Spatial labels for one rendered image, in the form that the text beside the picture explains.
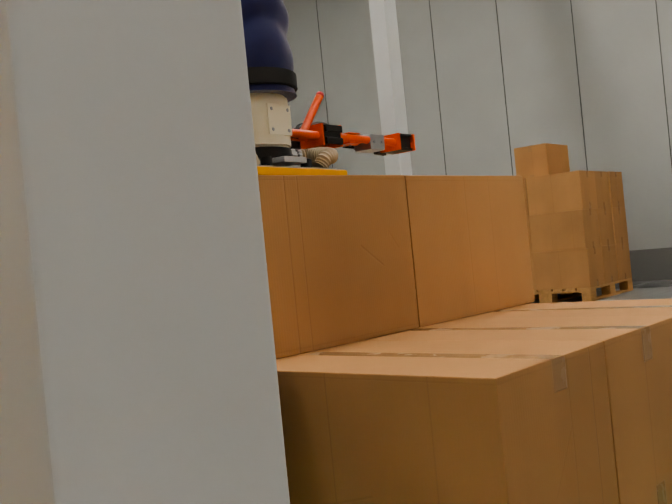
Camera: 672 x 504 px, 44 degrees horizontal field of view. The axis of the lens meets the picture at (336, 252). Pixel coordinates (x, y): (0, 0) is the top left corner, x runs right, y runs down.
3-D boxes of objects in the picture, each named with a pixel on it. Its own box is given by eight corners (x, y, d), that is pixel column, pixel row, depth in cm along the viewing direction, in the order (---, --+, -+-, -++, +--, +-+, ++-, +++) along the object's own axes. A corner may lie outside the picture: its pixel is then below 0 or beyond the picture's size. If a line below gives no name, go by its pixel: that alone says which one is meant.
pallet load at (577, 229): (592, 301, 835) (575, 131, 835) (502, 305, 899) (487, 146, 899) (633, 290, 928) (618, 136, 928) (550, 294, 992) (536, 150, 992)
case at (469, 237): (420, 327, 214) (405, 175, 214) (311, 328, 242) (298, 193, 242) (535, 302, 258) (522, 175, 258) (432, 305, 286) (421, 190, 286)
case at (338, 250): (241, 367, 170) (222, 174, 170) (135, 362, 198) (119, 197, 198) (419, 328, 213) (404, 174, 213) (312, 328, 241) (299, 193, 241)
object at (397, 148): (400, 149, 244) (398, 132, 244) (380, 153, 249) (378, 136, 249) (416, 150, 251) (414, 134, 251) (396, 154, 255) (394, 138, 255)
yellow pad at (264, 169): (252, 174, 181) (250, 152, 181) (221, 180, 188) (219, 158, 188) (348, 177, 208) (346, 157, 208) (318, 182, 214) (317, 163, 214)
